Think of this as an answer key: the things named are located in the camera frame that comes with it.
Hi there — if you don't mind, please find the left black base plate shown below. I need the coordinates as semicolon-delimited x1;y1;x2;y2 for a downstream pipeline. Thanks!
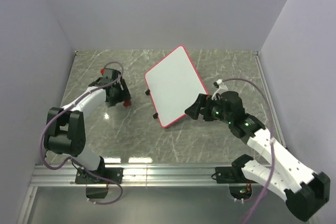
75;167;123;185

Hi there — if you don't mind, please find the right side aluminium rail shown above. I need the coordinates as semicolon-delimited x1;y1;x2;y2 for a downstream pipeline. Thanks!
253;51;287;149

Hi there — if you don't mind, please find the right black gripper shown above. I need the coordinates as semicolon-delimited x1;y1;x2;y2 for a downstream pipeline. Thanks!
184;93;233;124

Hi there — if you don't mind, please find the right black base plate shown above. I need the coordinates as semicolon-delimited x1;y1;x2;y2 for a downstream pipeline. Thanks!
211;166;248;184

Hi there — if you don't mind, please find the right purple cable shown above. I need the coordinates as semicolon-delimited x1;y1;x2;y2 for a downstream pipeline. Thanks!
222;77;276;224

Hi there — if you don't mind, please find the purple cable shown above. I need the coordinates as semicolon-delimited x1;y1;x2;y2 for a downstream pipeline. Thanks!
222;77;276;224
39;61;124;205

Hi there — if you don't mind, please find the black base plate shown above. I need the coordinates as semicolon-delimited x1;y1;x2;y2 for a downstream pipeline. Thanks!
211;166;248;184
75;167;123;185

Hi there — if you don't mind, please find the aluminium mounting rail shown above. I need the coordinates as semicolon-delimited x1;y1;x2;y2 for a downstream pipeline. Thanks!
28;163;283;187

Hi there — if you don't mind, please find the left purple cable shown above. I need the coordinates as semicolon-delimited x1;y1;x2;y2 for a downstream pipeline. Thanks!
39;61;124;205

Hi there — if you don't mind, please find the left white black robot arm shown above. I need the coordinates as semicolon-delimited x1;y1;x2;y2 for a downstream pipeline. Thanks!
40;67;131;183

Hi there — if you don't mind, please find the pink framed whiteboard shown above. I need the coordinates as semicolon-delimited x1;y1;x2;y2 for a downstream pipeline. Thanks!
144;45;208;128

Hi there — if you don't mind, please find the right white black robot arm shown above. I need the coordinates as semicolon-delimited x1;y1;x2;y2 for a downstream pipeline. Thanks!
185;91;331;221

